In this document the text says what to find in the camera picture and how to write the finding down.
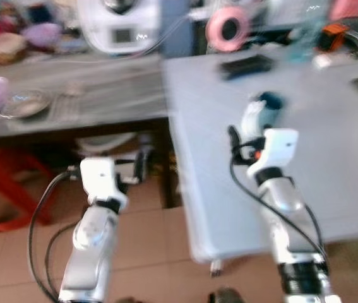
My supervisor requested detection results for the red plastic stool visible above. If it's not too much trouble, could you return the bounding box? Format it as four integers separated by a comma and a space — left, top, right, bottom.
0, 148, 57, 232

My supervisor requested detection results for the small white box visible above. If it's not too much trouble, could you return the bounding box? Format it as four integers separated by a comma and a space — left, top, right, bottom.
313, 53, 342, 69

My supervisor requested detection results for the dark robot foot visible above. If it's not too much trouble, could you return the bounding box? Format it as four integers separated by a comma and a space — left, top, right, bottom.
206, 288, 247, 303

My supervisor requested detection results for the small purple bowl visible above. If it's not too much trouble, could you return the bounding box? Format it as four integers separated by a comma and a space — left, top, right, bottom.
23, 23, 63, 51

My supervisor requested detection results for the clear teal bottle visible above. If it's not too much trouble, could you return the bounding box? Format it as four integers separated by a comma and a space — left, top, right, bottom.
291, 11, 326, 62

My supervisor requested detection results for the grey cloth covered table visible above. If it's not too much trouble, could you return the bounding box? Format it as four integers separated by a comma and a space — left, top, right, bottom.
0, 53, 169, 209

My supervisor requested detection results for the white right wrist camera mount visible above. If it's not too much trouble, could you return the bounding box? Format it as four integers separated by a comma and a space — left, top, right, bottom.
246, 128, 299, 181

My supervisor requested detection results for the orange and black tool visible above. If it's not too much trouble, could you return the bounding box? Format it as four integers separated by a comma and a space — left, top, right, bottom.
319, 23, 351, 52

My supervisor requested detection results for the pale grey folding table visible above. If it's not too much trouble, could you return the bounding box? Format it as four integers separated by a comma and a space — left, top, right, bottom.
162, 52, 358, 277

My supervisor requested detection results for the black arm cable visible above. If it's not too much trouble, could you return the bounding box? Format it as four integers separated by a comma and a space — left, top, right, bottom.
28, 168, 82, 303
228, 125, 328, 258

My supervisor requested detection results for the round metal plate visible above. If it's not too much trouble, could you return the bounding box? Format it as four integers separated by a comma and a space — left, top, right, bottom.
0, 90, 54, 120

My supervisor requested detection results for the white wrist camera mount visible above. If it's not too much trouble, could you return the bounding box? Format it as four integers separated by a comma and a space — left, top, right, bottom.
79, 157, 129, 210
246, 128, 299, 181

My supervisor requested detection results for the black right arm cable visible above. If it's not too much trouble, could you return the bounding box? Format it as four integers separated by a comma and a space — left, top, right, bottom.
228, 125, 328, 258

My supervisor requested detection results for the white kitchen appliance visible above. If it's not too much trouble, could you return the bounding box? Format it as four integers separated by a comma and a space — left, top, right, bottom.
76, 0, 162, 56

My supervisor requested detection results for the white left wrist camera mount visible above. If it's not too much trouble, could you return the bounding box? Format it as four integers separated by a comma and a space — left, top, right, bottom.
79, 157, 129, 210

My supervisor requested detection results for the white pot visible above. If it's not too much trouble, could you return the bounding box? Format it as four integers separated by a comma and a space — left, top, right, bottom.
76, 132, 155, 170

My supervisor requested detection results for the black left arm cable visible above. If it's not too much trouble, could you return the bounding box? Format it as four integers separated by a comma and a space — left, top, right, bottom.
28, 168, 82, 303

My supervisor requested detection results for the pink cloth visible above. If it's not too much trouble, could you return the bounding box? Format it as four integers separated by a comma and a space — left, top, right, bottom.
329, 0, 358, 21

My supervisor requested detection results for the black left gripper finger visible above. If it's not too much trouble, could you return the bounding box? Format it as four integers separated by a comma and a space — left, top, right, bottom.
134, 148, 150, 185

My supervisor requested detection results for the flat black case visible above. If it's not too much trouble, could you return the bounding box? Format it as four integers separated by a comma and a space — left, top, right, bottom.
219, 55, 275, 81

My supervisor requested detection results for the pink tape roll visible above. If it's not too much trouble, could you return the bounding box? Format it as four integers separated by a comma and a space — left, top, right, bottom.
205, 7, 251, 53

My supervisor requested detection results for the metal cutlery piece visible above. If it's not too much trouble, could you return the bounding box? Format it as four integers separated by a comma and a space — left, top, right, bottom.
51, 87, 82, 122

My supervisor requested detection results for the woven brown basket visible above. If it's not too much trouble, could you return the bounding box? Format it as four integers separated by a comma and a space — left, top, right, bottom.
0, 32, 28, 65

